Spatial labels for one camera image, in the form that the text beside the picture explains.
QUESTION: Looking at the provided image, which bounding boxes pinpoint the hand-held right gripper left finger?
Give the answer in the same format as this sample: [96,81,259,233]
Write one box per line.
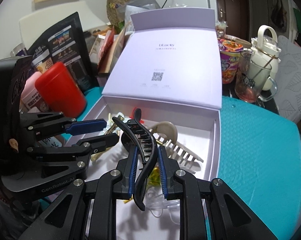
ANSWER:
[18,145,138,240]

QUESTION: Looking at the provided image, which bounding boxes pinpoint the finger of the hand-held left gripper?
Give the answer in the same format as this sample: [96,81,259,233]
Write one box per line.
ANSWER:
[27,132,120,161]
[20,112,107,137]

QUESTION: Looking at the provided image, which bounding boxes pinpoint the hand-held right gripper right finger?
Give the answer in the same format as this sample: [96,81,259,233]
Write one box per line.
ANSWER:
[157,145,278,240]

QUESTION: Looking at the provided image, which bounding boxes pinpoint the green lollipop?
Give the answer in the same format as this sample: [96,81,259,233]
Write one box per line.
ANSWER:
[123,166,161,202]

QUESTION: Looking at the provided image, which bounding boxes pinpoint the black hair clip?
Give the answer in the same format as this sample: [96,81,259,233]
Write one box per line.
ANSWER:
[112,108,158,211]

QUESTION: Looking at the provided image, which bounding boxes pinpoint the black ring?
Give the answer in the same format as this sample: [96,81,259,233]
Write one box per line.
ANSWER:
[121,132,136,153]

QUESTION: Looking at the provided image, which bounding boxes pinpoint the clear plastic hair clip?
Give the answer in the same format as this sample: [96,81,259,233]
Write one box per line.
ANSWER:
[145,187,181,218]

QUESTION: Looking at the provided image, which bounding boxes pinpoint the beige marble hair claw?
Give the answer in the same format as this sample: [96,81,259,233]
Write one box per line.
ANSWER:
[148,121,204,168]

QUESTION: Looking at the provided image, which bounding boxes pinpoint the red hair clip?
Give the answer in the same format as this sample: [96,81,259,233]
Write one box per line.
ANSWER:
[131,107,145,126]

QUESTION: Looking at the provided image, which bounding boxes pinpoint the white gift box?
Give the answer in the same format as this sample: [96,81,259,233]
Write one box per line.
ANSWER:
[77,7,222,240]

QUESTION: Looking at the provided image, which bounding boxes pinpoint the pink canister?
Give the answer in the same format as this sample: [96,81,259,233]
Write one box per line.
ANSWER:
[20,71,51,113]

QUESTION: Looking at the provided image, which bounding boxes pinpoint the red canister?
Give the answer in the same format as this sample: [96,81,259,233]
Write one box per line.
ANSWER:
[35,62,87,118]

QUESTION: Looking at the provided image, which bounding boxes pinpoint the dark blue labelled jar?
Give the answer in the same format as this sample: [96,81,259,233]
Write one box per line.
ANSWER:
[10,43,28,57]

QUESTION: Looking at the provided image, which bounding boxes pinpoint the red snack packet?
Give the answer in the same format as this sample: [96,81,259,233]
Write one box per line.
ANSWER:
[98,26,116,75]

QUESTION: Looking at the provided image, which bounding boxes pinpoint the black snack pouch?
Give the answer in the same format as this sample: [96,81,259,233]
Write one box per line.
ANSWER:
[28,12,99,93]

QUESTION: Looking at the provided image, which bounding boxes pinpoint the brown paper packet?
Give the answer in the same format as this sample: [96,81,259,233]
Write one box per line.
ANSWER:
[108,21,136,74]

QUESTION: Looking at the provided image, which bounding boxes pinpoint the teal bubble mat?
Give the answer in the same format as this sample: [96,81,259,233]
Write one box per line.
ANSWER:
[40,86,301,240]

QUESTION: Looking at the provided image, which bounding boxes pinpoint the white board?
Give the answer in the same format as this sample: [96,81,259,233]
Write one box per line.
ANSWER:
[19,0,108,48]

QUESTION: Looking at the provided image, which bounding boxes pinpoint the glass mug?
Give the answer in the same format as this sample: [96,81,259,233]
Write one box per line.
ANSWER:
[234,51,278,103]

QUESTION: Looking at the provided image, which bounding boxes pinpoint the woven straw mat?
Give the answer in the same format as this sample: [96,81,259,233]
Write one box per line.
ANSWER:
[107,0,131,25]

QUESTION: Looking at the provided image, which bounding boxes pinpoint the purple cup noodles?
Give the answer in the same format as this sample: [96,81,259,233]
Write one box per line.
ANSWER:
[219,38,244,84]

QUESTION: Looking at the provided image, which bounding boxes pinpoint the grey plastic bag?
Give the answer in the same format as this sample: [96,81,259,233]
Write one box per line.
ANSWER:
[115,0,161,13]

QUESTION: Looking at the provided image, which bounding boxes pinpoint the metal spoon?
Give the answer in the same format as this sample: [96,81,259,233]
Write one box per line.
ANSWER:
[253,55,278,78]

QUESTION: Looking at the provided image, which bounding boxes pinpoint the beige mug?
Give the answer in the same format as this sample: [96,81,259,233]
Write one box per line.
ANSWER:
[235,38,251,50]

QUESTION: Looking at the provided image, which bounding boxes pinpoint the clear plastic dome cup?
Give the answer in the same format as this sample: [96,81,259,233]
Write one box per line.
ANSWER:
[215,21,228,39]

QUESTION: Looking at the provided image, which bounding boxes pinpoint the brown door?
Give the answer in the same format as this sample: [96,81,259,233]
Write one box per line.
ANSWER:
[213,0,248,40]

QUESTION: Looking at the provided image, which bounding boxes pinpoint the dark hanging bag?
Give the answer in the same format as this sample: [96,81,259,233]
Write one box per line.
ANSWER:
[270,0,289,33]

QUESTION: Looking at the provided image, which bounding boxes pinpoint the green tote bag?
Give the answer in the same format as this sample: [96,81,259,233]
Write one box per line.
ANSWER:
[293,7,301,35]

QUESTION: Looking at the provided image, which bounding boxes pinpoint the white handled water bottle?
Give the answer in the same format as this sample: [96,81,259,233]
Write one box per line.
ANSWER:
[250,25,282,90]

